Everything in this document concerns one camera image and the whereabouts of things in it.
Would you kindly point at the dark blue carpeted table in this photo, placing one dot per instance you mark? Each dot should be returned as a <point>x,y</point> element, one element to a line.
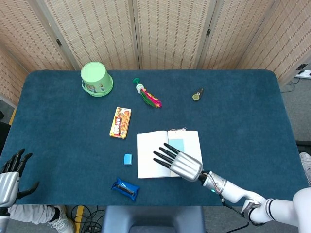
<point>73,121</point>

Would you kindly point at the yellow curry box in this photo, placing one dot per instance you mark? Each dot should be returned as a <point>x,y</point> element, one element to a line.
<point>120,122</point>

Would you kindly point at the grey white sneaker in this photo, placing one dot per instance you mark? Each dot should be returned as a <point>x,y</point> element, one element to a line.
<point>306,162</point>

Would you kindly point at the white power strip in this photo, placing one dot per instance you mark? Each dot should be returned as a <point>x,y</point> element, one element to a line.
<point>303,74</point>

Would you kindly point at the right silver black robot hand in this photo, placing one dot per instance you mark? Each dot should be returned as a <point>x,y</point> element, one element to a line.
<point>187,167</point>

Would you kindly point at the white notebook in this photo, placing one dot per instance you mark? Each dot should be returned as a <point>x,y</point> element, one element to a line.
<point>148,145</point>

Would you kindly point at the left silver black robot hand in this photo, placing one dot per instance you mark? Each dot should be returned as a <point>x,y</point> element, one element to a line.
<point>7,187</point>

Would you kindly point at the light grey trouser leg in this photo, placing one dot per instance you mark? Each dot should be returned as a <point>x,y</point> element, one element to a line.
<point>34,214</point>

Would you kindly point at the white sneaker with black sock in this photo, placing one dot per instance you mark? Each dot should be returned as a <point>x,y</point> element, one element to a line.
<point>63,222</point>

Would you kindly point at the woven bamboo folding screen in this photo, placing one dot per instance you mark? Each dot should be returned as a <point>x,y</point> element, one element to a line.
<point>97,29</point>

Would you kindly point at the green colourful feather shuttlecock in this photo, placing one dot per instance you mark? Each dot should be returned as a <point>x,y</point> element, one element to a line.
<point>148,97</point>

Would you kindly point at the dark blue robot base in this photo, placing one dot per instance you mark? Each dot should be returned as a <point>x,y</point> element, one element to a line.
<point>153,218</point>

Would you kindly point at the blue cookie packet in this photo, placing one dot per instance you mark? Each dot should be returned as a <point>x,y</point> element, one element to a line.
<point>125,188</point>

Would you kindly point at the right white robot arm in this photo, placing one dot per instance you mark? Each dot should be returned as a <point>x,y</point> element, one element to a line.
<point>243,194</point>

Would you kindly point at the light blue tasselled bookmark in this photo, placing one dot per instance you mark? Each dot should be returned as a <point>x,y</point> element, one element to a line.
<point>177,143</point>

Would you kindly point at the small blue white block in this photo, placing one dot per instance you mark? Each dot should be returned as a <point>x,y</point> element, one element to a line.
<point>127,159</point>

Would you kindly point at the light green plastic bucket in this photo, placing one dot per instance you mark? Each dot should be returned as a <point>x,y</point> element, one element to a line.
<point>94,75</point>

